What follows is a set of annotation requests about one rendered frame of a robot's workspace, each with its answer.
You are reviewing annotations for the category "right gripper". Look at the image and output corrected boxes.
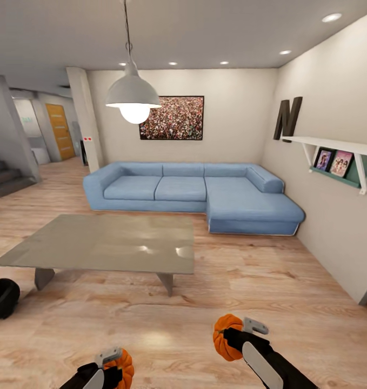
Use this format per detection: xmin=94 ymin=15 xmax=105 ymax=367
xmin=224 ymin=327 xmax=249 ymax=352

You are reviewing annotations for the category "cauldron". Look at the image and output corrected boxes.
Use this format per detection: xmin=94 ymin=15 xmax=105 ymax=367
xmin=0 ymin=278 xmax=21 ymax=319

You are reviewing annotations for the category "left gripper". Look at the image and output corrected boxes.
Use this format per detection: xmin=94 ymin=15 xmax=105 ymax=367
xmin=102 ymin=366 xmax=123 ymax=389

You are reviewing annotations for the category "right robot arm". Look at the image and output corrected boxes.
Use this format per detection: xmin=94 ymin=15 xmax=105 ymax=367
xmin=224 ymin=317 xmax=319 ymax=389

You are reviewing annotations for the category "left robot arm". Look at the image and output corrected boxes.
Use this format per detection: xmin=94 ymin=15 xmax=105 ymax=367
xmin=59 ymin=347 xmax=123 ymax=389

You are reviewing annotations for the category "pumpkin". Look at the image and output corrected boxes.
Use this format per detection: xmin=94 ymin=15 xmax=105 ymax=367
xmin=213 ymin=313 xmax=243 ymax=361
xmin=104 ymin=349 xmax=134 ymax=389

